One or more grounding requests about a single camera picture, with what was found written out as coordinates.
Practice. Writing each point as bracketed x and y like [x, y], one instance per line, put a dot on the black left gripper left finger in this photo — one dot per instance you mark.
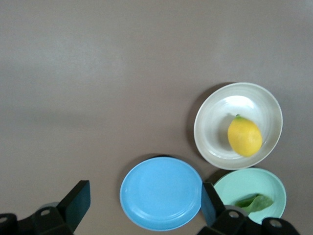
[75, 203]

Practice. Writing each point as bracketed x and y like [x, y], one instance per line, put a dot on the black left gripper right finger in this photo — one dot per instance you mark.
[210, 205]

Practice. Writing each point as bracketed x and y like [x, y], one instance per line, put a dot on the green lettuce leaf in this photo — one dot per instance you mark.
[256, 203]

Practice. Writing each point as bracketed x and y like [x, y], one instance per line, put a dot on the yellow lemon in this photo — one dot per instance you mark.
[244, 137]

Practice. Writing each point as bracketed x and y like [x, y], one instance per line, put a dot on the light green round plate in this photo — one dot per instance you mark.
[244, 183]

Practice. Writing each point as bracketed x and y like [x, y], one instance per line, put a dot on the blue round plate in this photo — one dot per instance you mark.
[159, 193]

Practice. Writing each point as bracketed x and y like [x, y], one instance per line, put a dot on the cream round plate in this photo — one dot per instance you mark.
[215, 127]

